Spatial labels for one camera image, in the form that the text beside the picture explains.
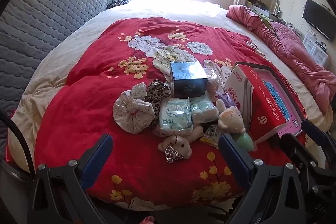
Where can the bed with cream sheet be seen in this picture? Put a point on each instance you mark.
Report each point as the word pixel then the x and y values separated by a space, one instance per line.
pixel 162 7

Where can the cream plush toy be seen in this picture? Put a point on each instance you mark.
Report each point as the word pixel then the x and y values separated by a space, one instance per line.
pixel 231 119

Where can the pink book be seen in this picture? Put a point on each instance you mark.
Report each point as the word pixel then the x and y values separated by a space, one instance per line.
pixel 278 95

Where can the grey quilted headboard cover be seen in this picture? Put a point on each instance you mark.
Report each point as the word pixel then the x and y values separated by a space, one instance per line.
pixel 52 3

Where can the black television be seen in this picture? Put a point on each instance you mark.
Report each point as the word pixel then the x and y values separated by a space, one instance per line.
pixel 319 19

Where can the red floral blanket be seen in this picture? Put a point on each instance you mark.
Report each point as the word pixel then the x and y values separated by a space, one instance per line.
pixel 86 98

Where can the grey tray box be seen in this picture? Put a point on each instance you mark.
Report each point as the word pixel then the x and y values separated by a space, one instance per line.
pixel 282 82

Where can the white plush bear with crown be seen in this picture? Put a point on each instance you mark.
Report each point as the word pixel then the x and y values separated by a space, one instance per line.
pixel 176 146

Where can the white drawer cabinet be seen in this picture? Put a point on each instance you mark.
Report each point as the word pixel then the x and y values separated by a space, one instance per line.
pixel 315 49

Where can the dark blue box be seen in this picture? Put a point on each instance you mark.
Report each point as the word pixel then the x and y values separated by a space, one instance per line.
pixel 187 82

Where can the pink quilt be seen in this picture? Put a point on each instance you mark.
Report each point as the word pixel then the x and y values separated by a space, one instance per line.
pixel 296 56

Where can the purple fabric bow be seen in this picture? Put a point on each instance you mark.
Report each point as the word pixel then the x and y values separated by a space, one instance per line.
pixel 223 100

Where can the white floral scrunchie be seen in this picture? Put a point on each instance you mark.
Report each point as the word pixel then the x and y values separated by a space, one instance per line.
pixel 134 111

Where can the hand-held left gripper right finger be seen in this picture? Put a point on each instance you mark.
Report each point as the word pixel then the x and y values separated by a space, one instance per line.
pixel 233 158

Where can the dark patterned pillow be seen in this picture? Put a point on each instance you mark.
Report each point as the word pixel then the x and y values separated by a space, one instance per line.
pixel 119 1

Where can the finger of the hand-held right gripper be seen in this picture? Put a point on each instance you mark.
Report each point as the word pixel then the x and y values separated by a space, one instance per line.
pixel 296 150
pixel 313 132

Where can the yellow snack packet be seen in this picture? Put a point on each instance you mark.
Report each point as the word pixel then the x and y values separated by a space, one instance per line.
pixel 211 136

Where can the pale green tissue pack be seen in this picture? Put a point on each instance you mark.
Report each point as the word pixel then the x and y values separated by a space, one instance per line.
pixel 204 109
pixel 174 116

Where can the green sponge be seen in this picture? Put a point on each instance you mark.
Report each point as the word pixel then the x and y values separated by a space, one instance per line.
pixel 244 141

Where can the leopard print scrunchie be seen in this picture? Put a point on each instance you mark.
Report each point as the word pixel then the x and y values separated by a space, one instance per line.
pixel 157 92

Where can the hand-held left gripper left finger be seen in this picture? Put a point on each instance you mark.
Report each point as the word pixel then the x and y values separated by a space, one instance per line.
pixel 97 158

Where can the cluttered vanity table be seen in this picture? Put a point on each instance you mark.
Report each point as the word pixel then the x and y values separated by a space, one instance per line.
pixel 262 7

